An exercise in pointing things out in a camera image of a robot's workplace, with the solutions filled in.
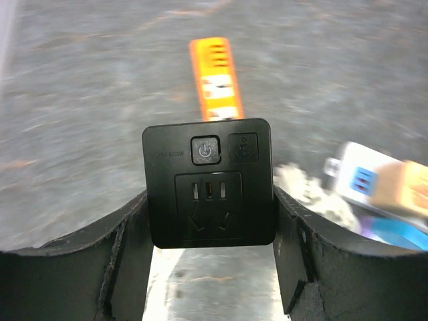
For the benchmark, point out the black cube socket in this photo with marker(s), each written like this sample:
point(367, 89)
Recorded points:
point(210, 184)

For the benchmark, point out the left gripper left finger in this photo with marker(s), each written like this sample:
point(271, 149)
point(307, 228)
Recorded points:
point(99, 272)

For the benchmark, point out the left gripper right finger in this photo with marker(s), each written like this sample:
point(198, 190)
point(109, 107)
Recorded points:
point(327, 272)

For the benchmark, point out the white multicolour power strip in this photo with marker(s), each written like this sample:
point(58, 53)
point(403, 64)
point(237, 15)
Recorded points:
point(352, 174)

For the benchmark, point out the blue cube socket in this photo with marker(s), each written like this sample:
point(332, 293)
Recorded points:
point(398, 233)

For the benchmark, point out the purple power strip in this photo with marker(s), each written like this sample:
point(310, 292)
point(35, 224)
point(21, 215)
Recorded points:
point(365, 224)

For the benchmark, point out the orange power strip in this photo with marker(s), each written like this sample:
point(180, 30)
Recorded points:
point(215, 79)

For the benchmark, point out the beige cube socket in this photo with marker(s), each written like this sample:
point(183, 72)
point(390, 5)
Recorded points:
point(401, 189)

